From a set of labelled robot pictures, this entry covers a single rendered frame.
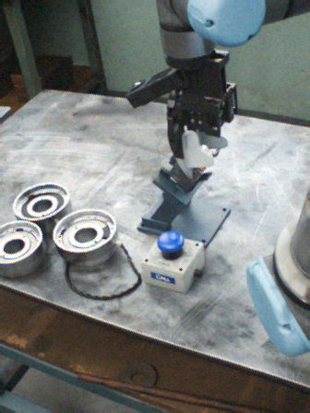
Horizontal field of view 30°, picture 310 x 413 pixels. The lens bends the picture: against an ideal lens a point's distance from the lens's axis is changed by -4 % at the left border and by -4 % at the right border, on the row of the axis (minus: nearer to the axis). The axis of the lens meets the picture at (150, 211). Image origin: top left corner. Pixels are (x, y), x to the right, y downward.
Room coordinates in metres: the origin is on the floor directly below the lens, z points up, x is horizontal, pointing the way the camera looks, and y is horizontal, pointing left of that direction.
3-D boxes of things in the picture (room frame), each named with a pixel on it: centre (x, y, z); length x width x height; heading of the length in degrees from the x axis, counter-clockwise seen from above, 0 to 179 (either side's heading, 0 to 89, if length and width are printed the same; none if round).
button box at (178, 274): (0.66, -0.03, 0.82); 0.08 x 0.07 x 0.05; 56
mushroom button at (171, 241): (0.66, -0.02, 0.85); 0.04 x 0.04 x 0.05
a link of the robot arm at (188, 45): (0.76, -0.09, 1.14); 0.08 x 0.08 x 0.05
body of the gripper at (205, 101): (0.75, -0.10, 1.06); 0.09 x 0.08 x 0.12; 55
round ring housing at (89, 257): (0.75, 0.11, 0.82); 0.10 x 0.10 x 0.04
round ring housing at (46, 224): (0.85, 0.19, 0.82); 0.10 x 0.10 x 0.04
